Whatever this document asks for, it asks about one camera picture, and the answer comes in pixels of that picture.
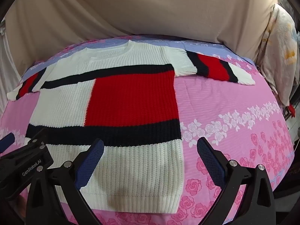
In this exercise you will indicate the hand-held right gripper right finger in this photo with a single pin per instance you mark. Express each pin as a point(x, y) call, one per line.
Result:
point(211, 164)

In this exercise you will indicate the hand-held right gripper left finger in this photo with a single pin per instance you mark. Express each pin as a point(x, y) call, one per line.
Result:
point(90, 166)

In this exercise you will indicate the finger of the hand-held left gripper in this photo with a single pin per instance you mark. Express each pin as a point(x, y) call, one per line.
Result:
point(36, 141)
point(7, 143)

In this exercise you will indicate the white red black knit sweater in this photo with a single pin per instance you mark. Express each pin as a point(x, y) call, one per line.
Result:
point(131, 98)

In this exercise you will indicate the pink floral bed sheet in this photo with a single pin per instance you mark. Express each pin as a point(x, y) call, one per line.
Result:
point(225, 112)

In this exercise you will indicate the pale grey cloth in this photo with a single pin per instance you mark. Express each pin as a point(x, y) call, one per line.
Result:
point(11, 58)

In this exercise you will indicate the small red object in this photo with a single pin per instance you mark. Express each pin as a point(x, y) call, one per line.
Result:
point(291, 110)

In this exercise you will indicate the pale floral quilt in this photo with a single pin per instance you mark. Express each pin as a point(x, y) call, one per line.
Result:
point(281, 46)

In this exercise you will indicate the beige draped cloth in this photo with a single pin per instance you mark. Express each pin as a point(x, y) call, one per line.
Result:
point(150, 9)

